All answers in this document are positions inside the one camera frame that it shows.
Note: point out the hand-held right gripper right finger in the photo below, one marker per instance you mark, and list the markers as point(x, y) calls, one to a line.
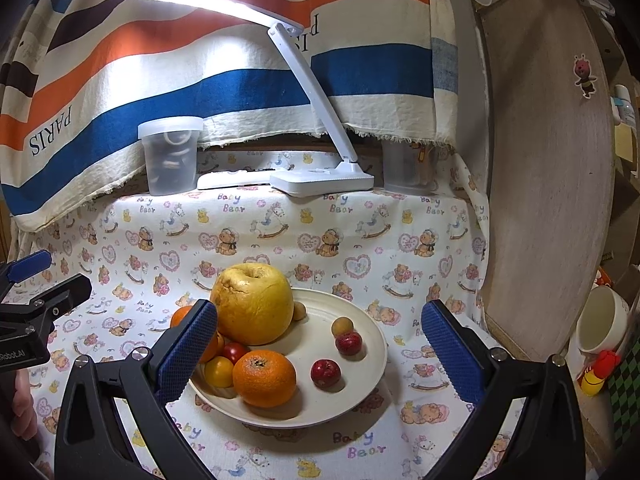
point(452, 350)

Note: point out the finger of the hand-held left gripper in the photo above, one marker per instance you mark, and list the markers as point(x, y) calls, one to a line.
point(30, 263)
point(60, 295)

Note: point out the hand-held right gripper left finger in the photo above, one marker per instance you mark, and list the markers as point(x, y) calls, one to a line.
point(187, 345)

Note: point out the orange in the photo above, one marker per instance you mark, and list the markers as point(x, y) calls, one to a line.
point(264, 379)
point(181, 317)

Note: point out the yellow cherry tomato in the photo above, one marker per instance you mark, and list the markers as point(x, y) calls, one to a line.
point(218, 371)

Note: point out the red cherry tomato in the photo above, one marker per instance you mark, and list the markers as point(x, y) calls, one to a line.
point(235, 351)

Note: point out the yellow pomelo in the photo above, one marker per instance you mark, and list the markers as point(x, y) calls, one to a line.
point(252, 305)

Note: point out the red hawthorn berry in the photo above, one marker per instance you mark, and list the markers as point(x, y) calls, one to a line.
point(348, 343)
point(326, 373)

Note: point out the brown longan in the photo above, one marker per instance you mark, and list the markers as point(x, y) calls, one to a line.
point(299, 311)
point(342, 326)

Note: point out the cream plate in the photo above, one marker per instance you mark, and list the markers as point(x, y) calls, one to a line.
point(350, 400)

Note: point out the person's left hand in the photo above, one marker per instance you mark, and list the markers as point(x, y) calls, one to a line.
point(22, 400)

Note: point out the red yellow toy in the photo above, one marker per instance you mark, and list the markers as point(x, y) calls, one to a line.
point(597, 372)

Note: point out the bear print tablecloth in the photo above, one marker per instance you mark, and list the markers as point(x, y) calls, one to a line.
point(325, 255)

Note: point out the white mug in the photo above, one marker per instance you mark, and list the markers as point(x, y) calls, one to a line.
point(612, 332)

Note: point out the white remote control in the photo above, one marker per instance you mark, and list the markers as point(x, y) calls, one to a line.
point(225, 180)

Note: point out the green black checkered box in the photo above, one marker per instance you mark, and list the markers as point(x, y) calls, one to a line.
point(624, 380)

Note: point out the lidded clear plastic container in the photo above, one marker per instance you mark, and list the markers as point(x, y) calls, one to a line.
point(170, 160)

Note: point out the open clear plastic container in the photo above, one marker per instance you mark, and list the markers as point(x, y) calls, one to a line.
point(407, 170)

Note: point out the wooden board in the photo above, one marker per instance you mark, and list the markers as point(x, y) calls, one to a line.
point(540, 185)

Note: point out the striped cloth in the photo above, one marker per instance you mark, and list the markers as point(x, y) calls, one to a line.
point(150, 85)

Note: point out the yellow paper note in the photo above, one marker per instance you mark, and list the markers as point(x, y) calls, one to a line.
point(624, 142)

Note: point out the white desk lamp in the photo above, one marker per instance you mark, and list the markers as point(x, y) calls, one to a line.
point(320, 110)

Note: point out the small white bottle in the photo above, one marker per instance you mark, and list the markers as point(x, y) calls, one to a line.
point(625, 110)

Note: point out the cartoon sticker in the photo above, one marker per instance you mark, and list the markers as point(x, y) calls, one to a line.
point(584, 77)

